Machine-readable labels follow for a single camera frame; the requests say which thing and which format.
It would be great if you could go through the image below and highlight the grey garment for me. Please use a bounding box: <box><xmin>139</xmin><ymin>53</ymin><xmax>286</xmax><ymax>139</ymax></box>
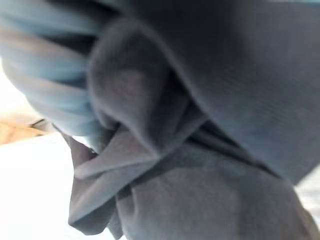
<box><xmin>65</xmin><ymin>21</ymin><xmax>320</xmax><ymax>240</ymax></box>

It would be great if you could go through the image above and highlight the right robot hand black cloth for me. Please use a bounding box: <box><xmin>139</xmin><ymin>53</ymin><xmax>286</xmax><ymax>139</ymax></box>
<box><xmin>115</xmin><ymin>0</ymin><xmax>320</xmax><ymax>186</ymax></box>

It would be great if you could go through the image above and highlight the blue striped cloth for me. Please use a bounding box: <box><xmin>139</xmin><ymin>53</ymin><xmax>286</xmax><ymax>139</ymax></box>
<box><xmin>0</xmin><ymin>0</ymin><xmax>123</xmax><ymax>151</ymax></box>

